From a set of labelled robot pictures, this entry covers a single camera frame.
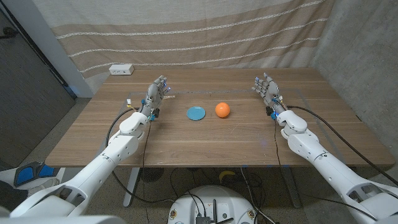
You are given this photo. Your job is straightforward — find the orange fruit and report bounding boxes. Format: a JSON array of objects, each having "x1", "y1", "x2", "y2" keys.
[{"x1": 215, "y1": 102, "x2": 231, "y2": 119}]

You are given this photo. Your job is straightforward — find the grey sneaker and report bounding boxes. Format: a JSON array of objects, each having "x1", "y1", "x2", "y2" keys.
[{"x1": 27, "y1": 177, "x2": 60, "y2": 197}]

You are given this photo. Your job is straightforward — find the grey table leg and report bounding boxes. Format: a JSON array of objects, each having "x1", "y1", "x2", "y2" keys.
[
  {"x1": 281, "y1": 166, "x2": 302, "y2": 208},
  {"x1": 123, "y1": 167, "x2": 141, "y2": 208}
]

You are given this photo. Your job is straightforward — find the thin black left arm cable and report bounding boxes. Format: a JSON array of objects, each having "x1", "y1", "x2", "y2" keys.
[{"x1": 141, "y1": 120, "x2": 153, "y2": 224}]

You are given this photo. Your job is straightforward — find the small blue plate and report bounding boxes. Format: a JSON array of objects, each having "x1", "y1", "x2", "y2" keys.
[{"x1": 186, "y1": 106, "x2": 206, "y2": 121}]

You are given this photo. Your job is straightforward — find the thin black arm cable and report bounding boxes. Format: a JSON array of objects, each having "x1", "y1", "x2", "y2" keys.
[
  {"x1": 273, "y1": 119, "x2": 379, "y2": 221},
  {"x1": 141, "y1": 120, "x2": 153, "y2": 224}
]

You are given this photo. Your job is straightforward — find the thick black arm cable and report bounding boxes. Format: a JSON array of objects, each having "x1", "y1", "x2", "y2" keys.
[
  {"x1": 287, "y1": 105, "x2": 398, "y2": 187},
  {"x1": 105, "y1": 107, "x2": 175, "y2": 205}
]

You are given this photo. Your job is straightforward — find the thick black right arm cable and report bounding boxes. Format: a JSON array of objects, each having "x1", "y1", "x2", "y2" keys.
[{"x1": 287, "y1": 105, "x2": 398, "y2": 187}]

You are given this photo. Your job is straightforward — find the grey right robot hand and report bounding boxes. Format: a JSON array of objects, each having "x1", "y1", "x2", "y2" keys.
[{"x1": 251, "y1": 72, "x2": 287, "y2": 114}]

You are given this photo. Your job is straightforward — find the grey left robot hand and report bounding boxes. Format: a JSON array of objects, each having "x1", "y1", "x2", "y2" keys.
[{"x1": 139, "y1": 75, "x2": 172, "y2": 118}]

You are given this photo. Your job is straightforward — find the black door handle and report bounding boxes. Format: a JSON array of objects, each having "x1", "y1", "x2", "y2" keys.
[{"x1": 0, "y1": 27, "x2": 19, "y2": 40}]

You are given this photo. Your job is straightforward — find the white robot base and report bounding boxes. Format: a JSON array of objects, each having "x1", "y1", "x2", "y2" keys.
[{"x1": 167, "y1": 185, "x2": 258, "y2": 224}]

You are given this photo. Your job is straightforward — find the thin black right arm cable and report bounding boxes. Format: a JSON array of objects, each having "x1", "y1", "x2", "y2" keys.
[{"x1": 273, "y1": 119, "x2": 379, "y2": 221}]

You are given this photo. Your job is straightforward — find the yellow banana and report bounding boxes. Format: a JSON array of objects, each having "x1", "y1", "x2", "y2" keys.
[{"x1": 218, "y1": 170, "x2": 236, "y2": 184}]

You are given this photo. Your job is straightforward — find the beige striped backdrop cloth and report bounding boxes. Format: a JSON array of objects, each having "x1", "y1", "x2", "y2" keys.
[{"x1": 32, "y1": 0, "x2": 335, "y2": 79}]

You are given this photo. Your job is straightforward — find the white power strip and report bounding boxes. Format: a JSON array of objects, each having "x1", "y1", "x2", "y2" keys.
[{"x1": 108, "y1": 63, "x2": 135, "y2": 76}]

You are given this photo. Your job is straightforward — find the white robot torso shell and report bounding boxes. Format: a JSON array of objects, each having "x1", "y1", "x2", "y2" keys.
[{"x1": 0, "y1": 215, "x2": 127, "y2": 224}]

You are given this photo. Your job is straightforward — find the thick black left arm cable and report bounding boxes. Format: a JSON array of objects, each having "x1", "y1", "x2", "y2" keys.
[{"x1": 105, "y1": 107, "x2": 175, "y2": 205}]

